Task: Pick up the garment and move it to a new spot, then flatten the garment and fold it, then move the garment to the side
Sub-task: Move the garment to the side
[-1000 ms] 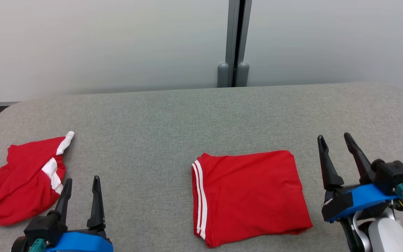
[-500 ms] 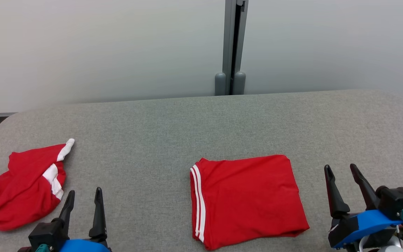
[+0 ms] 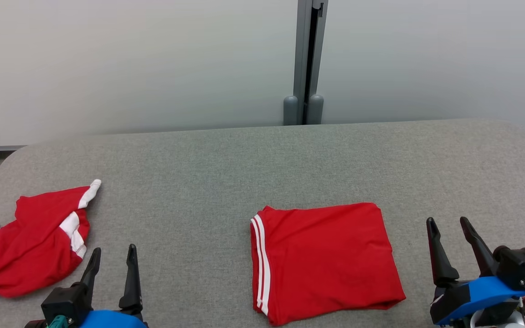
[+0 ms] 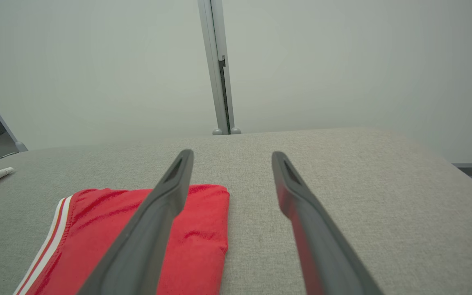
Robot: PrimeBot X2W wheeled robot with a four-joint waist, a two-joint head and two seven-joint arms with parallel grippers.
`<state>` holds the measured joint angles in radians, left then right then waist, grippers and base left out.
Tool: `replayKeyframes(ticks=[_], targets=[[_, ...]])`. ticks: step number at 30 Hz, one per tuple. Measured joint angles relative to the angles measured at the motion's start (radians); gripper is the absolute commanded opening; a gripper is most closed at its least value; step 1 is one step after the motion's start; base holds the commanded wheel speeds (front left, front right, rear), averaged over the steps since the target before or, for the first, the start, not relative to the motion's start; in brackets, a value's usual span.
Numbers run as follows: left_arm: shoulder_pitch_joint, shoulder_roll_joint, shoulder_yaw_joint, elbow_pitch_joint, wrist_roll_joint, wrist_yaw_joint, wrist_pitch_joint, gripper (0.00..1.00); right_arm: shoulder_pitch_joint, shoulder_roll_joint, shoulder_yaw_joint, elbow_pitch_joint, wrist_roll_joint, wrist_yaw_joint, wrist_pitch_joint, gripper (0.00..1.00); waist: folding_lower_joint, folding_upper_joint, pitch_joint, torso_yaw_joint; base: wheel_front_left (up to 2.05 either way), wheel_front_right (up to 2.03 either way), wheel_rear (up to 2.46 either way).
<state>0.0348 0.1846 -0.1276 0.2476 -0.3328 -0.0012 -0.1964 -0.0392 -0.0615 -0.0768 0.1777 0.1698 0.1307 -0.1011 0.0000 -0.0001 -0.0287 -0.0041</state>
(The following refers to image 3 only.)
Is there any grey metal partition post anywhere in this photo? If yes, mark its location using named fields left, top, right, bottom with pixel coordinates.
left=293, top=0, right=328, bottom=125

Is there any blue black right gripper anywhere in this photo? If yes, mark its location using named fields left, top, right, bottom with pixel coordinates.
left=426, top=217, right=525, bottom=326

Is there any grey cylindrical post foot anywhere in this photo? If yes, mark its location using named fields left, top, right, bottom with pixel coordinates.
left=283, top=95, right=299, bottom=126
left=307, top=94, right=324, bottom=125

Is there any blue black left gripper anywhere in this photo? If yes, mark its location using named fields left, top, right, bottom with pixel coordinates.
left=78, top=244, right=149, bottom=328

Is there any red shorts white stripe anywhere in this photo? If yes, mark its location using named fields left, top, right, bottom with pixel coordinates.
left=0, top=179, right=102, bottom=298

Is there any red white numbered jersey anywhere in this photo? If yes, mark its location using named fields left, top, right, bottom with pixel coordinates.
left=250, top=202, right=407, bottom=327

